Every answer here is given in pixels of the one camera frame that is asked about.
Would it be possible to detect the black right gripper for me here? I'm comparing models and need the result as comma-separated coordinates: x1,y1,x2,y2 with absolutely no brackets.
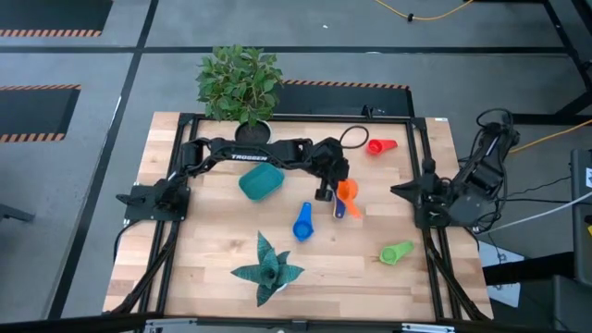
390,174,459,210

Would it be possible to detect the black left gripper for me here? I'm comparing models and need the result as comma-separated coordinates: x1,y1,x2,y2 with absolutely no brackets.
307,137,352,204

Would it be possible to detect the green plastic measuring cup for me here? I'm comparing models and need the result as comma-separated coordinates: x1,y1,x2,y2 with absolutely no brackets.
378,240,416,267

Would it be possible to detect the silver camera mount bar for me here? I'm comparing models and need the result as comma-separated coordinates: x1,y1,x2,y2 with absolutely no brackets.
142,316,457,333

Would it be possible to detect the grey computer case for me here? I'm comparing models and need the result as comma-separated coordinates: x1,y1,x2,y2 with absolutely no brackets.
570,147,592,286

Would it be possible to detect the wide white ceramic planter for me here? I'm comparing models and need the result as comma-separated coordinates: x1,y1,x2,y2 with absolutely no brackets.
258,277,290,297

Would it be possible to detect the orange plastic measuring cup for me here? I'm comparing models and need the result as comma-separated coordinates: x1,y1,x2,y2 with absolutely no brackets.
336,179,364,220

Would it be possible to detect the black aluminium table frame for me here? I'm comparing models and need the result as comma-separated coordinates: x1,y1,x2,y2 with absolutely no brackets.
104,112,494,323

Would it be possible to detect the teal plastic basket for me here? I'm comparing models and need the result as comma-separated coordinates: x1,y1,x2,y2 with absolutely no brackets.
238,161,286,204

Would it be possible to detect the black cable loop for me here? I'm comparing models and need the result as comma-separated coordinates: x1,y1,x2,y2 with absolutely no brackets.
339,124,370,150

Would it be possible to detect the black desk leg frame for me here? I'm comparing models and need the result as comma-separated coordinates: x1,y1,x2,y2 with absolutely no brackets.
511,0,592,127

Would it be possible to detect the red plastic measuring cup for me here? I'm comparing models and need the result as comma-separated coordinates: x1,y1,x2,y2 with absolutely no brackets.
366,137,400,156

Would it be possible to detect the yellow floor cable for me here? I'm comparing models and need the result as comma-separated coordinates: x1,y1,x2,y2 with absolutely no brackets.
508,118,592,154
373,0,475,22

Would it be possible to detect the black hazard striped floor mat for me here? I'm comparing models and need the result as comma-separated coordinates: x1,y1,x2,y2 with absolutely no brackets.
0,84,82,144
0,0,115,39
272,79,415,117

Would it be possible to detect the white floor cable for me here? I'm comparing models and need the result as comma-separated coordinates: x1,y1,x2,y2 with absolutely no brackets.
480,190,592,235

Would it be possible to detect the blue plastic measuring cup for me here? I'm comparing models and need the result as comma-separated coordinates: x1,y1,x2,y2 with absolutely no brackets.
291,202,316,243

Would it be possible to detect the spiky green succulent plant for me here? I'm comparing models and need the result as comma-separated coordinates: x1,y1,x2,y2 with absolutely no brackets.
229,229,306,308

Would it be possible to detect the tall white plant pot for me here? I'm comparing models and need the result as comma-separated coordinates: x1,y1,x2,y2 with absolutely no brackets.
234,118,274,145

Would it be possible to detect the dark indigo measuring cup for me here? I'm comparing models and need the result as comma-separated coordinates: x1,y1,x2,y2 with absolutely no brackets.
333,191,348,220

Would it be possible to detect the leafy green potted plant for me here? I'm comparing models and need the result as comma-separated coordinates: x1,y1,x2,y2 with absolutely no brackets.
194,43,284,129

